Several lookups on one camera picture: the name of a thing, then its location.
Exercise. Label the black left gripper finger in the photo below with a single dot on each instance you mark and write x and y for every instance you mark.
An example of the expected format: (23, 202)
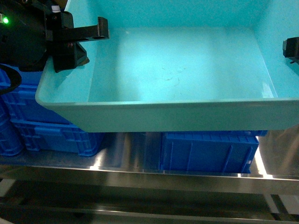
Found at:
(68, 56)
(83, 34)

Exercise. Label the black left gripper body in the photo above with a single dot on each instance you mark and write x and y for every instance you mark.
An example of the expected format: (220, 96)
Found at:
(55, 20)

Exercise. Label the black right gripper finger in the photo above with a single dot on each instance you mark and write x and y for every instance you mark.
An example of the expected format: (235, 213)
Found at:
(291, 49)

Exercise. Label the turquoise plastic tray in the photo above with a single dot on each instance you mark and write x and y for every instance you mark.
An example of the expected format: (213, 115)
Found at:
(180, 65)

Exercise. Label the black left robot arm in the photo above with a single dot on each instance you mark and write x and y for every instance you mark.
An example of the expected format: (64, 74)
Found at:
(33, 30)

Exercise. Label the blue ribbed crate left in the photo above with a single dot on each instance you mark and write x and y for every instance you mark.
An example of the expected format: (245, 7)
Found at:
(43, 129)

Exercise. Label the blue crate under tray right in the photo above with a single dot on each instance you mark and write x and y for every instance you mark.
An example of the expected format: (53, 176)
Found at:
(209, 151)

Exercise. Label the stainless steel shelf rail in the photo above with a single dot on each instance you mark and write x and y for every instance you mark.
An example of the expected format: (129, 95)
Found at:
(259, 184)

